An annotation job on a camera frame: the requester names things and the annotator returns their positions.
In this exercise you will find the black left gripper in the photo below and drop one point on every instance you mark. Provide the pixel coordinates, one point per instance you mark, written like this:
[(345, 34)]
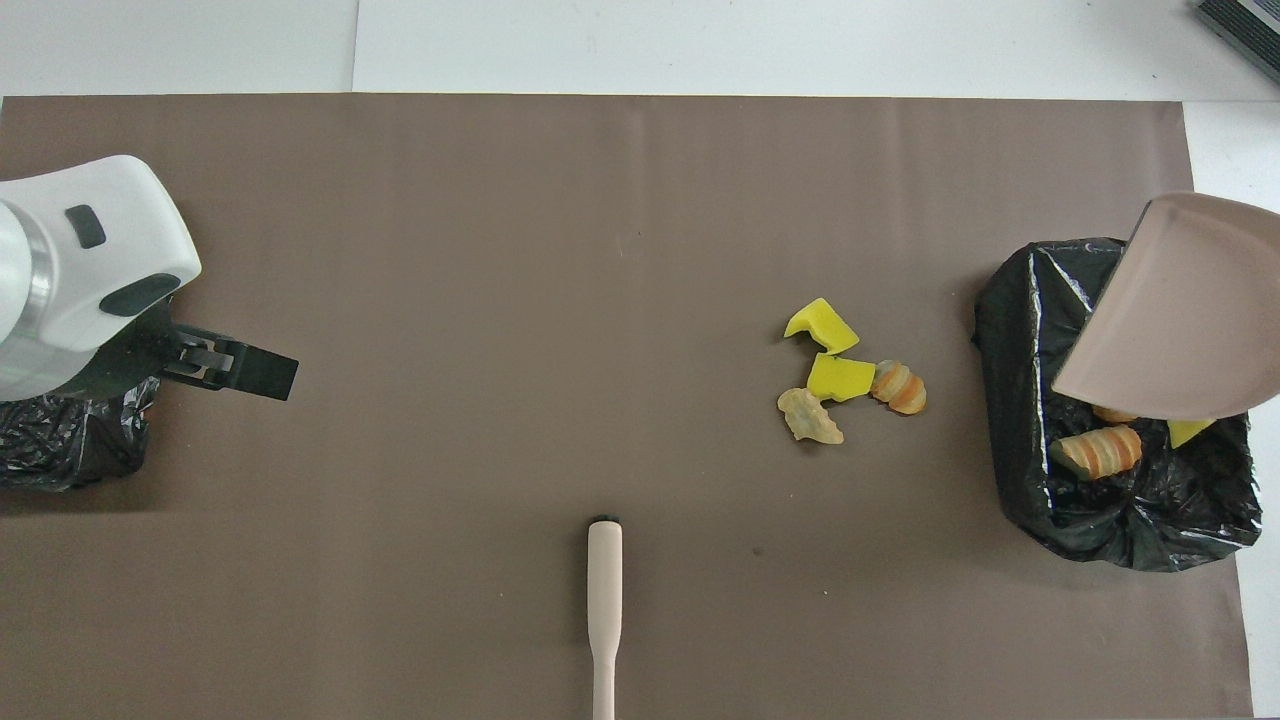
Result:
[(145, 355)]

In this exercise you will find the pale flaky toy pastry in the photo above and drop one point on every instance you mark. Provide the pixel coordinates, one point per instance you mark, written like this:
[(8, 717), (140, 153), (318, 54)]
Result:
[(808, 414)]

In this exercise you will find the yellow wedge sponge piece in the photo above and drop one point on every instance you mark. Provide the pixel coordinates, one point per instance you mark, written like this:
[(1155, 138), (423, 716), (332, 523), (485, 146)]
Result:
[(822, 323)]

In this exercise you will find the yellow blocky sponge piece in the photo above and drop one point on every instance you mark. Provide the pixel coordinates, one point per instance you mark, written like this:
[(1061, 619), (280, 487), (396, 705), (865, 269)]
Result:
[(838, 378)]

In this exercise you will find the striped orange toy croissant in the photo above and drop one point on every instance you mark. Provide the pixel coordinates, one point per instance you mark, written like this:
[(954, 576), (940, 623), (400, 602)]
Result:
[(898, 388)]

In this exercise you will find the toy croissant pale underside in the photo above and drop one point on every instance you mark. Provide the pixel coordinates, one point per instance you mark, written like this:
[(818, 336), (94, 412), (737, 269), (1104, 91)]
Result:
[(1100, 451)]

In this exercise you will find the brown toy bread loaf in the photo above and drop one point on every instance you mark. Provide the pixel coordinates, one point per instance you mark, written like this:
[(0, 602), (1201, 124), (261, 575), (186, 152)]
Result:
[(1115, 413)]

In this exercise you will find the small curved yellow sponge piece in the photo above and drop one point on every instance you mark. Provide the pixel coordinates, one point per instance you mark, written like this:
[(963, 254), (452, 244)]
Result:
[(1190, 431)]

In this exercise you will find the beige plastic dustpan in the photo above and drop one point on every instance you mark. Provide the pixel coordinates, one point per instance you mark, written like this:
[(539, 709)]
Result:
[(1190, 300)]

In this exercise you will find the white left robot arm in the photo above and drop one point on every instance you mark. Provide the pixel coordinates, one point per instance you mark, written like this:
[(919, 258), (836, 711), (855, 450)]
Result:
[(90, 270)]

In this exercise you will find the bin lined with black bag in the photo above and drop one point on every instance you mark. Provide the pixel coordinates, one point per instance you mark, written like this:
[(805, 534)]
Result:
[(1030, 330), (60, 450)]

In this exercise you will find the brown paper table mat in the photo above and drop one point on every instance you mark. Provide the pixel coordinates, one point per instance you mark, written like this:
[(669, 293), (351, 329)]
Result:
[(600, 250)]

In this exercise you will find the dark grey ribbed device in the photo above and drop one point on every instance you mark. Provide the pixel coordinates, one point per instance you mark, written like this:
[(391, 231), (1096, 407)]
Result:
[(1250, 25)]

